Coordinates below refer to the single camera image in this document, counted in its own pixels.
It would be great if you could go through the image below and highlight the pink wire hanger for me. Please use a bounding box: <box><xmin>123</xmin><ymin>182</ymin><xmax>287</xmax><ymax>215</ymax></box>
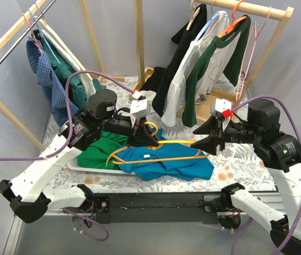
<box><xmin>236</xmin><ymin>6</ymin><xmax>272</xmax><ymax>101</ymax></box>

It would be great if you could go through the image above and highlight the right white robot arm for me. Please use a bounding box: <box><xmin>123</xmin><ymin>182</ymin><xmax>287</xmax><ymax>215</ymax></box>
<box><xmin>193</xmin><ymin>96</ymin><xmax>301</xmax><ymax>254</ymax></box>

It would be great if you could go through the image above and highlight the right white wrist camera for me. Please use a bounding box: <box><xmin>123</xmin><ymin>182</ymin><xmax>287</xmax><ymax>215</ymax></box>
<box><xmin>210</xmin><ymin>98</ymin><xmax>233</xmax><ymax>130</ymax></box>

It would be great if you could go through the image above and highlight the cream plastic hanger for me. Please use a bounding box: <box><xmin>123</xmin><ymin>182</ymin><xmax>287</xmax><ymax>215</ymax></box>
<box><xmin>38</xmin><ymin>20</ymin><xmax>85</xmax><ymax>70</ymax></box>

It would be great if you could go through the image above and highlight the orange hanger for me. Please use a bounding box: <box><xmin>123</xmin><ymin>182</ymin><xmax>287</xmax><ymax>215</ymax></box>
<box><xmin>218</xmin><ymin>0</ymin><xmax>246</xmax><ymax>38</ymax></box>

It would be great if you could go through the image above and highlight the wooden hanger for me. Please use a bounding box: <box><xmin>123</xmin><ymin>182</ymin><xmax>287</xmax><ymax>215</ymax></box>
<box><xmin>186</xmin><ymin>0</ymin><xmax>200</xmax><ymax>31</ymax></box>

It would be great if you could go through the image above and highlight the blue checked shirt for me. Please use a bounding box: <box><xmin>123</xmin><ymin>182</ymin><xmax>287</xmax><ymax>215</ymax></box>
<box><xmin>26</xmin><ymin>37</ymin><xmax>68</xmax><ymax>126</ymax></box>

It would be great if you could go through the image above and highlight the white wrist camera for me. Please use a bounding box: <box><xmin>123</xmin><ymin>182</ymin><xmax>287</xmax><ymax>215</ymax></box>
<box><xmin>210</xmin><ymin>98</ymin><xmax>233</xmax><ymax>130</ymax></box>
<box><xmin>130</xmin><ymin>99</ymin><xmax>151</xmax><ymax>126</ymax></box>

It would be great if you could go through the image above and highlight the dark green ruffled garment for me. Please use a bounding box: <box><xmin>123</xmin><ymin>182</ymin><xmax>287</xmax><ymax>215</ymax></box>
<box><xmin>32</xmin><ymin>29</ymin><xmax>107</xmax><ymax>107</ymax></box>

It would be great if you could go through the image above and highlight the yellow hanger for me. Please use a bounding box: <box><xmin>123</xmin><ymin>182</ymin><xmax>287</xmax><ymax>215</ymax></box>
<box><xmin>105</xmin><ymin>121</ymin><xmax>211</xmax><ymax>169</ymax></box>

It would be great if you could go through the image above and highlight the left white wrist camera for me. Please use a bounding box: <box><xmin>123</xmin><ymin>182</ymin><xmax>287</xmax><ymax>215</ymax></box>
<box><xmin>130</xmin><ymin>99</ymin><xmax>151</xmax><ymax>126</ymax></box>

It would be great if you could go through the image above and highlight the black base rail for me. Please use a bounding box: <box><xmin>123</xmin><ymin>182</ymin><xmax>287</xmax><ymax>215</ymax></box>
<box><xmin>62</xmin><ymin>190</ymin><xmax>247</xmax><ymax>225</ymax></box>

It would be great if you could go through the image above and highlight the blue wire hanger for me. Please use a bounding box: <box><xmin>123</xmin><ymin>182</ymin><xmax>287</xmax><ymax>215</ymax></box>
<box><xmin>27</xmin><ymin>8</ymin><xmax>60</xmax><ymax>64</ymax></box>

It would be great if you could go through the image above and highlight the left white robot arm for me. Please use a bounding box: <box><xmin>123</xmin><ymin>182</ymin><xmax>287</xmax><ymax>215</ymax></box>
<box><xmin>0</xmin><ymin>89</ymin><xmax>159</xmax><ymax>223</ymax></box>

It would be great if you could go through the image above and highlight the right wooden clothes rack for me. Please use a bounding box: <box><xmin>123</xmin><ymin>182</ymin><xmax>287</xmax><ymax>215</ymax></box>
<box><xmin>134</xmin><ymin>0</ymin><xmax>294</xmax><ymax>124</ymax></box>

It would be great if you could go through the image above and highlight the left wooden clothes rack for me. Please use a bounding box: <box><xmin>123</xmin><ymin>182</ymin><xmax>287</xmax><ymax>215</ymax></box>
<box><xmin>0</xmin><ymin>0</ymin><xmax>126</xmax><ymax>152</ymax></box>

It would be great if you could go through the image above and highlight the wooden clothes rack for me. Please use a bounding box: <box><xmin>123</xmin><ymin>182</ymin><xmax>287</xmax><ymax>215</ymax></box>
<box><xmin>134</xmin><ymin>0</ymin><xmax>294</xmax><ymax>124</ymax></box>
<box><xmin>0</xmin><ymin>0</ymin><xmax>126</xmax><ymax>152</ymax></box>

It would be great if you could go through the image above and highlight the pink hanger on left rack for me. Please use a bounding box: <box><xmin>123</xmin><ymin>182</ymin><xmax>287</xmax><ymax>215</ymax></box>
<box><xmin>22</xmin><ymin>13</ymin><xmax>43</xmax><ymax>54</ymax></box>

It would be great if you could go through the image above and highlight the teal blue t shirt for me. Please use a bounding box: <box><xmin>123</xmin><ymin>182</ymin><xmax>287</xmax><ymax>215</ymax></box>
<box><xmin>118</xmin><ymin>128</ymin><xmax>215</xmax><ymax>181</ymax></box>

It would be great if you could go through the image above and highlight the light blue hanger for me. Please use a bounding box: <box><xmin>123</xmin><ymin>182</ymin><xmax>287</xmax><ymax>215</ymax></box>
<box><xmin>194</xmin><ymin>13</ymin><xmax>219</xmax><ymax>42</ymax></box>

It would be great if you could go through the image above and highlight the white t shirt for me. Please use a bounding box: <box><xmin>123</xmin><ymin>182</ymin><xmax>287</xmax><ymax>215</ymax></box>
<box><xmin>161</xmin><ymin>11</ymin><xmax>229</xmax><ymax>127</ymax></box>

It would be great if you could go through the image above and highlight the white textured garment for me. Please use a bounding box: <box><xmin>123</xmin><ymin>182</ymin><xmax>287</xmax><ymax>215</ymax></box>
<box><xmin>42</xmin><ymin>29</ymin><xmax>96</xmax><ymax>97</ymax></box>

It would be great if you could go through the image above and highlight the white plastic basket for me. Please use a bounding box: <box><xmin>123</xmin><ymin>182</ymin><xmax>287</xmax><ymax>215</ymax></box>
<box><xmin>66</xmin><ymin>158</ymin><xmax>135</xmax><ymax>175</ymax></box>

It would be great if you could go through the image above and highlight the bright green t shirt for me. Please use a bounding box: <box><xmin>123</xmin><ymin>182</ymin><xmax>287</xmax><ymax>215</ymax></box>
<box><xmin>77</xmin><ymin>132</ymin><xmax>128</xmax><ymax>170</ymax></box>

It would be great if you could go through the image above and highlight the black t shirt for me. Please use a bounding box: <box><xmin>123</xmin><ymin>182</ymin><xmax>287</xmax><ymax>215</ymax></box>
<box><xmin>152</xmin><ymin>4</ymin><xmax>207</xmax><ymax>117</ymax></box>

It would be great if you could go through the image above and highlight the dark green t shirt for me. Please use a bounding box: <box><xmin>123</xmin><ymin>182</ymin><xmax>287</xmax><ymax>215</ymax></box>
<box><xmin>182</xmin><ymin>15</ymin><xmax>252</xmax><ymax>128</ymax></box>

